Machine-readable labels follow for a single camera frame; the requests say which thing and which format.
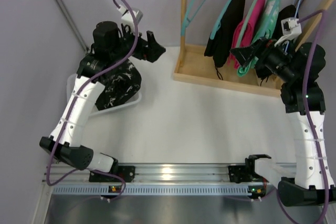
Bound black white patterned trousers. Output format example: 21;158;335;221
96;60;142;111

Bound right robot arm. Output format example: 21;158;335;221
229;38;335;207

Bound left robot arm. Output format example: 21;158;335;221
39;21;166;173

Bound black trousers on hanger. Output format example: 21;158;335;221
204;0;246;80

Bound green white tie-dye trousers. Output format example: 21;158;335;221
236;0;281;77

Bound pink trousers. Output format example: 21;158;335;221
227;0;267;69

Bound black trousers far right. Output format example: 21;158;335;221
256;5;296;86

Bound white perforated plastic basket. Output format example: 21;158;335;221
66;73;144;117

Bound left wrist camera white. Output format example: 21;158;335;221
118;5;143;30

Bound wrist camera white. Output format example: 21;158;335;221
275;17;302;47
118;5;143;30

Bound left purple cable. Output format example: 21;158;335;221
46;0;139;202

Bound purple cable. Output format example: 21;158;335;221
225;9;332;224
46;0;139;202

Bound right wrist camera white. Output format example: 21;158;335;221
275;17;302;47

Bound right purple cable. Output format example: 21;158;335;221
225;9;332;224

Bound aluminium rail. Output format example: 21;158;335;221
43;162;299;183

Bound perforated cable tray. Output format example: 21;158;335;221
52;184;266;196

